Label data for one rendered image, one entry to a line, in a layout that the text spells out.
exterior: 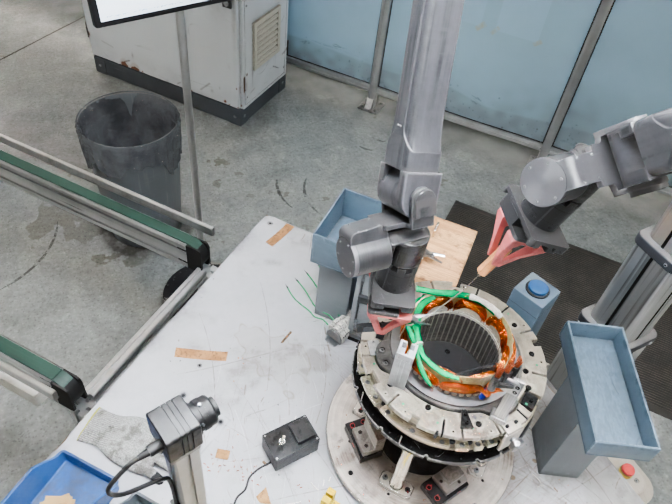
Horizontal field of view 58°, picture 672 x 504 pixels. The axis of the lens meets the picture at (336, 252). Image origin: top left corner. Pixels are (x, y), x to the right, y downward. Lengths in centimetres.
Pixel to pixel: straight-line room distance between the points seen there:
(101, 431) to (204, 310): 36
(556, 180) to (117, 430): 96
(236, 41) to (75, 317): 149
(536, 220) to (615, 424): 49
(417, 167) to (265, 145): 249
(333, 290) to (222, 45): 201
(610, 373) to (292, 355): 66
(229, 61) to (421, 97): 247
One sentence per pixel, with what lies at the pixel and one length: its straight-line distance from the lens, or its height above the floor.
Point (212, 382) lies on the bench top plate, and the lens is 137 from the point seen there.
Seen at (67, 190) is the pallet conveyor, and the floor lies 76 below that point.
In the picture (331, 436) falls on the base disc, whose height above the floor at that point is 80.
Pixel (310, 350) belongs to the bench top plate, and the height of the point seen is 78.
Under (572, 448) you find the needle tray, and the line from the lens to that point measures 129.
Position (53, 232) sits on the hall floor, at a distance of 289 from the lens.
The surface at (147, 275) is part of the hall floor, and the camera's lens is 263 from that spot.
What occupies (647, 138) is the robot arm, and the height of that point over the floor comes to 159.
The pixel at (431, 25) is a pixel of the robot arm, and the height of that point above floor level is 161.
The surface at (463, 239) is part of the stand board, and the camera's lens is 131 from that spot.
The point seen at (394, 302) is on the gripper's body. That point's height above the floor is 126.
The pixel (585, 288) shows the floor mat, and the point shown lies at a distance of 289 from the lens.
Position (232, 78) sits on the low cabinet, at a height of 28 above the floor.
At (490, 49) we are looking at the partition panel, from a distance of 326.
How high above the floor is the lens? 194
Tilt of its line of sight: 46 degrees down
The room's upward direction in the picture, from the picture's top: 8 degrees clockwise
